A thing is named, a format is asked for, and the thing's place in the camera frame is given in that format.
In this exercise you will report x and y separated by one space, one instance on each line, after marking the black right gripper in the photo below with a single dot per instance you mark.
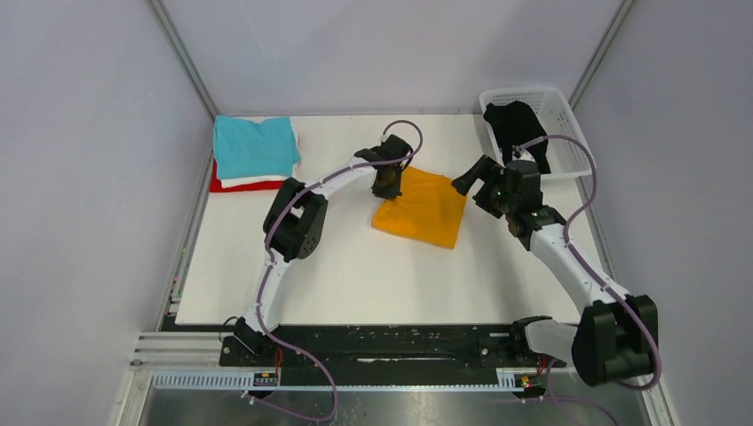
490 171

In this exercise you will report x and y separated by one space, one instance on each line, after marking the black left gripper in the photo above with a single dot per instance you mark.
389 193

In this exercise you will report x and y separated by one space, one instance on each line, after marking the orange t-shirt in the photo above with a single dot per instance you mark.
429 210

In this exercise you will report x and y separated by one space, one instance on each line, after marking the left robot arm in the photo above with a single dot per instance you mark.
294 224

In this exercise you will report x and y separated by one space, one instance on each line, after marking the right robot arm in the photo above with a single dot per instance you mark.
616 338

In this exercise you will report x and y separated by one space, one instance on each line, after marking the black t-shirt in basket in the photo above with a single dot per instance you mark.
513 125

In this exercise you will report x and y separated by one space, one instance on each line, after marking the white plastic laundry basket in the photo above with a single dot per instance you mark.
554 113

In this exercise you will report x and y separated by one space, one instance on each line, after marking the teal folded t-shirt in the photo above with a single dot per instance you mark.
245 149

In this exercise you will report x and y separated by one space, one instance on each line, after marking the white folded t-shirt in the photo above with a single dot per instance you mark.
234 182

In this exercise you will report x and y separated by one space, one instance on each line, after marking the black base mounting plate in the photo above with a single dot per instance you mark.
402 354

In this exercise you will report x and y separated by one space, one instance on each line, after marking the red folded t-shirt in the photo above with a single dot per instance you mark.
216 188

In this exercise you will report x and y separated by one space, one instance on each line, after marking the white slotted cable duct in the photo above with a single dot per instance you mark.
196 380

